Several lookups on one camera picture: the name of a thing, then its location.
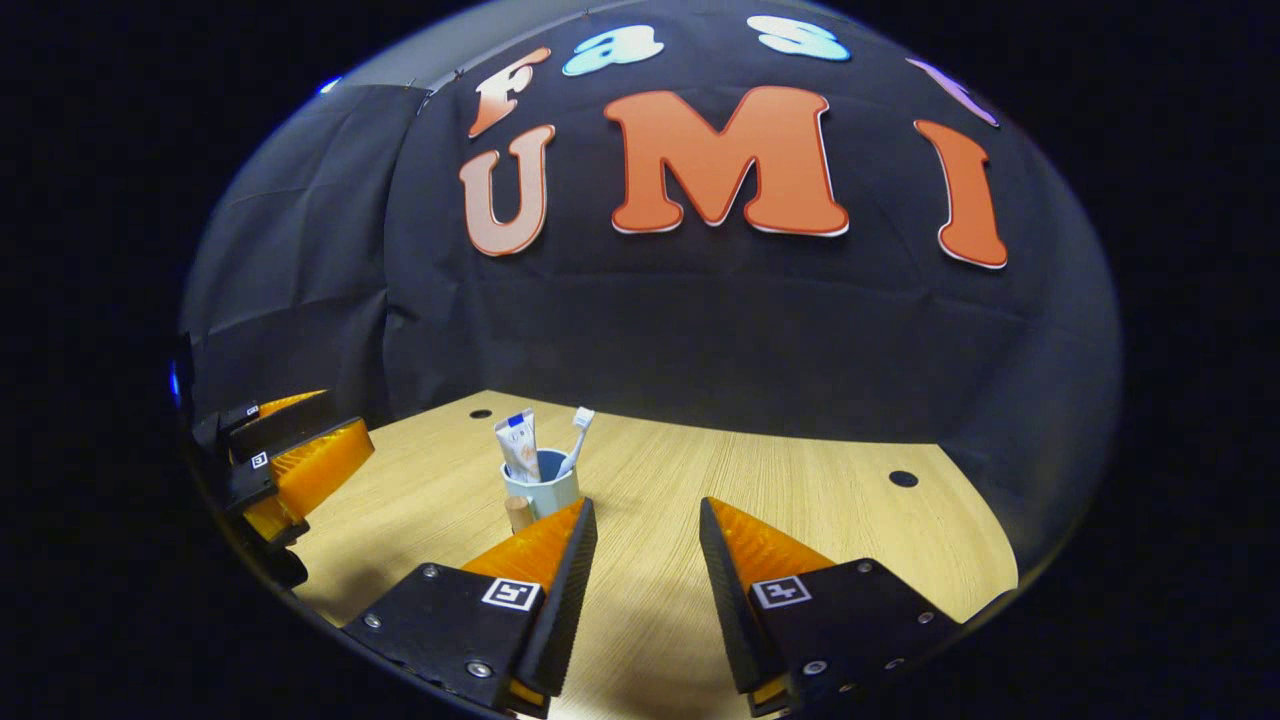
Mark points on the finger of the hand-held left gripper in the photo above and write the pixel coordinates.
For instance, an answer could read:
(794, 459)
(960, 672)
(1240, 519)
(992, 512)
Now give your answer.
(300, 470)
(280, 420)

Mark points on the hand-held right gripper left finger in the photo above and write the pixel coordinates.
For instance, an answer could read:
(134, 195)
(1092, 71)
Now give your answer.
(565, 610)

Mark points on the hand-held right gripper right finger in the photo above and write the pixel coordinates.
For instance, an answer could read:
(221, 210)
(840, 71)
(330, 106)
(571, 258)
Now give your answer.
(730, 610)

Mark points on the white toothpaste tube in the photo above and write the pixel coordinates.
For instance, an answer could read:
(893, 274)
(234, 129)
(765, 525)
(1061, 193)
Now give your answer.
(518, 445)

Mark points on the white toothbrush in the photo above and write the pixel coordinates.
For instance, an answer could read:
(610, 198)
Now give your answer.
(578, 435)

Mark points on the wooden desktop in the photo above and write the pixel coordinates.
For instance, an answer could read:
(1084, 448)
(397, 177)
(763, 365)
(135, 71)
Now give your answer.
(650, 470)

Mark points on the black backdrop cloth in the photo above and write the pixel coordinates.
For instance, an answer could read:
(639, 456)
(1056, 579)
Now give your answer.
(700, 330)

